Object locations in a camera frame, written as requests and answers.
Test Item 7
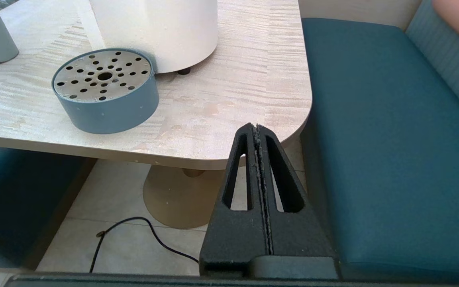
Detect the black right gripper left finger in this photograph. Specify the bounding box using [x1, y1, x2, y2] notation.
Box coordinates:
[200, 123, 272, 276]

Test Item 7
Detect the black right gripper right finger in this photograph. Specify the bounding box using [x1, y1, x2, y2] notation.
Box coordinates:
[257, 125, 336, 258]

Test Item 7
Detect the teal upholstered bench sofa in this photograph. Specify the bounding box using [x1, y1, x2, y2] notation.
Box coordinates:
[299, 0, 459, 284]
[0, 144, 97, 270]

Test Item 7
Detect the large blue-grey drip tray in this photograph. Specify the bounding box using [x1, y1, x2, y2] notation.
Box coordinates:
[52, 49, 160, 135]

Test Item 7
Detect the large white tea dispenser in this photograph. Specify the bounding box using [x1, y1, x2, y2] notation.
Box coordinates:
[89, 0, 219, 76]

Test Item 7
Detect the beige table pedestal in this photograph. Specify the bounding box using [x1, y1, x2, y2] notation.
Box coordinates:
[143, 161, 230, 230]

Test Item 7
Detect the black floor cable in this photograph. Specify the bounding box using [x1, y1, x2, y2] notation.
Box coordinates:
[89, 217, 200, 274]

